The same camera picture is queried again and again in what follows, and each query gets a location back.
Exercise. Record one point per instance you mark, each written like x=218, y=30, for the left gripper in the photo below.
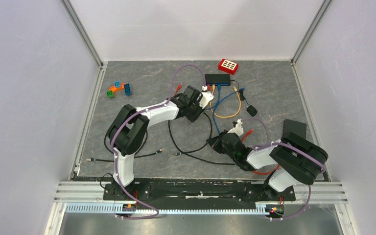
x=193, y=118

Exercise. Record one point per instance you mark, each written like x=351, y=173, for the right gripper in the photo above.
x=214, y=142

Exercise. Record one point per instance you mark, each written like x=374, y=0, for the black network switch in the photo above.
x=218, y=79

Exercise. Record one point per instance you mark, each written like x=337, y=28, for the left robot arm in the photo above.
x=127, y=131

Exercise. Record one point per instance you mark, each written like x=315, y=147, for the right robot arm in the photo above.
x=300, y=160

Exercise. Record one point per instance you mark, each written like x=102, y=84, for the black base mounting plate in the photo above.
x=205, y=194

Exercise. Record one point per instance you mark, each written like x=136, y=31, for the red keypad box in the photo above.
x=228, y=66

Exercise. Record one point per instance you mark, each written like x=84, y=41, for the black flat plate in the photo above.
x=295, y=127

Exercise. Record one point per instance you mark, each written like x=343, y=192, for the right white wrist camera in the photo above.
x=237, y=129

